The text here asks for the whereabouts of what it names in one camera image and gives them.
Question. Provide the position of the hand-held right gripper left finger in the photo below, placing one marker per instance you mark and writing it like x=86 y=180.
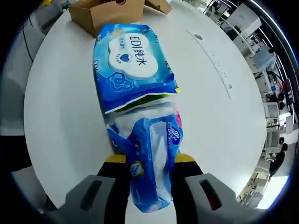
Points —
x=112 y=186

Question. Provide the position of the blue wet wipes pack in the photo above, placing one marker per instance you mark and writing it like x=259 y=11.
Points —
x=130 y=79

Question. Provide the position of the blue soft tissue pack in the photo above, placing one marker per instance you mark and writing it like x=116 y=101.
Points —
x=149 y=163

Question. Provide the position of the brown cardboard shoe box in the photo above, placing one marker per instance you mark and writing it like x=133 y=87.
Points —
x=102 y=18

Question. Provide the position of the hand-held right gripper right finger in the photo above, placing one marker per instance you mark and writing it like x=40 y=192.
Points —
x=194 y=193

